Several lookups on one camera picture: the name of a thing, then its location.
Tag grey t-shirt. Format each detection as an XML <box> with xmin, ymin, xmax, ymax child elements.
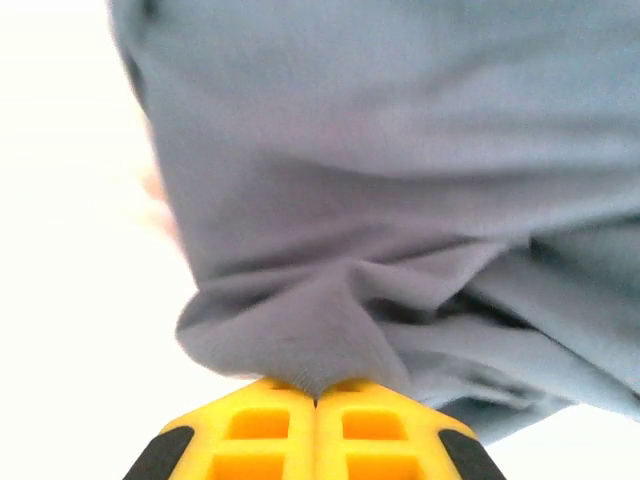
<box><xmin>107</xmin><ymin>0</ymin><xmax>640</xmax><ymax>446</ymax></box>

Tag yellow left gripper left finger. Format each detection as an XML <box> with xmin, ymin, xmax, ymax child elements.
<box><xmin>121</xmin><ymin>377</ymin><xmax>318</xmax><ymax>480</ymax></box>

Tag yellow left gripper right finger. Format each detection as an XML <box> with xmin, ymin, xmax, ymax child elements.
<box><xmin>315</xmin><ymin>377</ymin><xmax>507</xmax><ymax>480</ymax></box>

